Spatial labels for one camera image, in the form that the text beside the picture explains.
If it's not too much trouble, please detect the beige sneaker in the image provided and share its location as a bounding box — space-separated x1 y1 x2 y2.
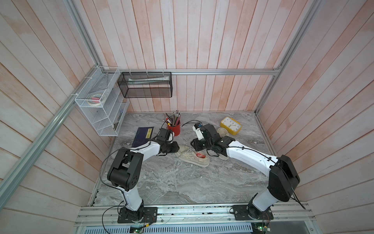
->
175 145 210 167
217 128 231 160

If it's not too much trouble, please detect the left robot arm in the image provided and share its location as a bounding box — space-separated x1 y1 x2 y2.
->
99 128 180 227

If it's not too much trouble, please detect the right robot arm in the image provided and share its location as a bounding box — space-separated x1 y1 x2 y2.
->
191 123 301 220

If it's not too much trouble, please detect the red insole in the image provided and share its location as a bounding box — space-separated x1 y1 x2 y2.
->
196 153 206 159

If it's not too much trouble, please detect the red pen cup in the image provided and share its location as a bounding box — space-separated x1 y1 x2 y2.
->
167 121 181 137

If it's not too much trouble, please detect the dark blue book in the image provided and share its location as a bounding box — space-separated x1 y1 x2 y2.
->
132 127 154 148

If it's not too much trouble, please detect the yellow alarm clock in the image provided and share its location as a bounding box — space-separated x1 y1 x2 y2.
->
220 117 242 136

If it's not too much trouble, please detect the pens and pencils bunch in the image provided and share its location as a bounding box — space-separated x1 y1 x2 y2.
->
164 110 181 127

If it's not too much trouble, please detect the tape roll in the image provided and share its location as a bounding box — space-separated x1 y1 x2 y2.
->
86 93 107 106

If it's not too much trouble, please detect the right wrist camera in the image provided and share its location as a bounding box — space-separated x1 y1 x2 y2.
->
192 123 204 140

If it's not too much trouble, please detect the black mesh wall basket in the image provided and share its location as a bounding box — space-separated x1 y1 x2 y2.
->
117 72 173 98

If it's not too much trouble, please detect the white wire wall shelf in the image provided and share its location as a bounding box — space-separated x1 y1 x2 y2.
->
75 66 130 137

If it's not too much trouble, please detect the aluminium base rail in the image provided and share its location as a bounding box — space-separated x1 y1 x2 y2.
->
74 202 316 227

